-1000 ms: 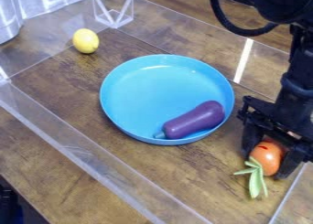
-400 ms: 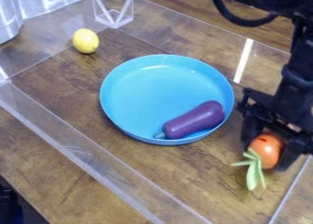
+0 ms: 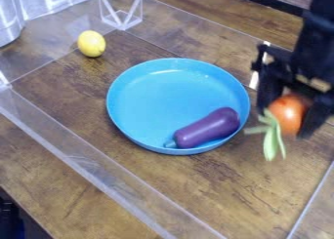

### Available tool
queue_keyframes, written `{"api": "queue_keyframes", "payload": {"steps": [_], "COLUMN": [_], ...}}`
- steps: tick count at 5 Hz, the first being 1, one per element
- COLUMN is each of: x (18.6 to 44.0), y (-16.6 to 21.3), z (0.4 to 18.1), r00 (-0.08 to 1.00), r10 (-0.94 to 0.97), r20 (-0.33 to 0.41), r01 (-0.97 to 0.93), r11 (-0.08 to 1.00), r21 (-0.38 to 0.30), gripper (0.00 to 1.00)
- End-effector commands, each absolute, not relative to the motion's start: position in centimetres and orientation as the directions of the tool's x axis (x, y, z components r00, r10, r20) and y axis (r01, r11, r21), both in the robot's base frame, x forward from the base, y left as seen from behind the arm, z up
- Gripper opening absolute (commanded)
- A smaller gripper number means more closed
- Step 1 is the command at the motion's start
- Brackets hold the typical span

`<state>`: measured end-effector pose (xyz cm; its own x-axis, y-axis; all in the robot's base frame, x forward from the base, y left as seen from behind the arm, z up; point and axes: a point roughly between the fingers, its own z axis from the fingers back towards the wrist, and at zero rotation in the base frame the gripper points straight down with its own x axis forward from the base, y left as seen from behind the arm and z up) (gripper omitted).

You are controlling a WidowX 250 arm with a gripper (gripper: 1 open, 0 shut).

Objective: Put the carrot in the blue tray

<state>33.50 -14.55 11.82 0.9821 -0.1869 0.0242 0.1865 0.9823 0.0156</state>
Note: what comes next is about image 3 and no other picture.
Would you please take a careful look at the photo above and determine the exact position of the clear acrylic corner bracket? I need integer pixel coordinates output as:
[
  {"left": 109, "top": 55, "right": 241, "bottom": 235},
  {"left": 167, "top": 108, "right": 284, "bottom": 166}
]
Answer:
[{"left": 98, "top": 0, "right": 142, "bottom": 31}]

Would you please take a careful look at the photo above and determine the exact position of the grey white curtain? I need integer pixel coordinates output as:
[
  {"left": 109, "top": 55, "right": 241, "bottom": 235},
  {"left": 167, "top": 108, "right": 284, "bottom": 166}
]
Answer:
[{"left": 0, "top": 0, "right": 87, "bottom": 48}]

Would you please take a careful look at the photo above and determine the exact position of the purple toy eggplant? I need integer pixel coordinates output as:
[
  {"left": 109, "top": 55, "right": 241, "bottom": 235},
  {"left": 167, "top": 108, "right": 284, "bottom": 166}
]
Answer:
[{"left": 165, "top": 107, "right": 241, "bottom": 149}]

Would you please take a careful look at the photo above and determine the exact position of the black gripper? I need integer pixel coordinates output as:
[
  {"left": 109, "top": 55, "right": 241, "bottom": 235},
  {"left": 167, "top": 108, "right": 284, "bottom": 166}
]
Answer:
[{"left": 252, "top": 13, "right": 334, "bottom": 139}]

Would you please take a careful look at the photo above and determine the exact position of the clear acrylic enclosure wall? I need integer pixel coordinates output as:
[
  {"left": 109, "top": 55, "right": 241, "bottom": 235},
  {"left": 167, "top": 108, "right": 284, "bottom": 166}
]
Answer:
[{"left": 0, "top": 0, "right": 334, "bottom": 239}]

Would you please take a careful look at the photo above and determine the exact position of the orange toy carrot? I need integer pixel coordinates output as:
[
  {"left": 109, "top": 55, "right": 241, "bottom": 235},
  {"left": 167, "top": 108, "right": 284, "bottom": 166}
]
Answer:
[{"left": 245, "top": 93, "right": 309, "bottom": 161}]

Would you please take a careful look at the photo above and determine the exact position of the blue round tray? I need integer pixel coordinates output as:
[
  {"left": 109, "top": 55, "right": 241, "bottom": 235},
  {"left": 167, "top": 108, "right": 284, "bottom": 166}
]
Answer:
[{"left": 106, "top": 58, "right": 252, "bottom": 155}]

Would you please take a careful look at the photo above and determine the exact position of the yellow toy lemon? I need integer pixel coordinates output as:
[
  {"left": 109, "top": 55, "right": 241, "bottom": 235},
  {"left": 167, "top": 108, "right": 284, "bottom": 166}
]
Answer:
[{"left": 78, "top": 30, "right": 106, "bottom": 58}]

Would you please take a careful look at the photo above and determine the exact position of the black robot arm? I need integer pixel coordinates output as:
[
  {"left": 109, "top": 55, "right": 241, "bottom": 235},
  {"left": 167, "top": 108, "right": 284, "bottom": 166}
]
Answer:
[{"left": 252, "top": 0, "right": 334, "bottom": 139}]

